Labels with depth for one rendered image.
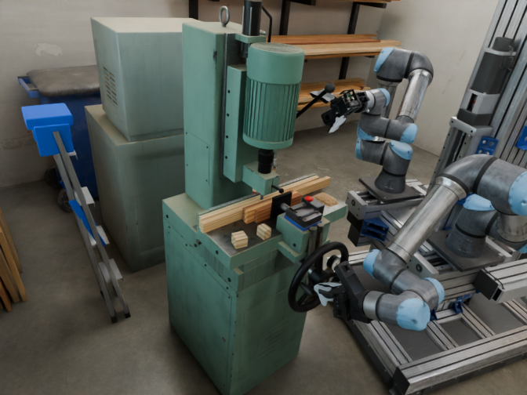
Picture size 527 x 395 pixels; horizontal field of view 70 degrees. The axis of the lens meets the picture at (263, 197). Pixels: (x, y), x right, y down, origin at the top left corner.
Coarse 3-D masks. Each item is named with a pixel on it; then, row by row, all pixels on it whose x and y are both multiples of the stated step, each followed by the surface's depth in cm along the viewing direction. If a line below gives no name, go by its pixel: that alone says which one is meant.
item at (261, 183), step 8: (248, 168) 141; (256, 168) 141; (248, 176) 142; (256, 176) 138; (264, 176) 136; (272, 176) 137; (248, 184) 144; (256, 184) 139; (264, 184) 135; (272, 184) 138; (264, 192) 137; (272, 192) 140
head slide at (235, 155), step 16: (240, 64) 130; (240, 80) 124; (240, 96) 127; (240, 112) 130; (240, 128) 133; (224, 144) 142; (240, 144) 137; (224, 160) 145; (240, 160) 141; (256, 160) 146; (240, 176) 145
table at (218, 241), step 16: (320, 192) 164; (336, 208) 154; (240, 224) 139; (256, 224) 140; (272, 224) 140; (208, 240) 132; (224, 240) 130; (256, 240) 132; (272, 240) 134; (224, 256) 126; (240, 256) 126; (256, 256) 132; (288, 256) 134; (304, 256) 134
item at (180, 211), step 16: (176, 208) 161; (192, 208) 162; (176, 224) 161; (192, 224) 153; (192, 240) 152; (208, 256) 145; (224, 272) 138; (240, 272) 132; (256, 272) 137; (272, 272) 143; (240, 288) 135
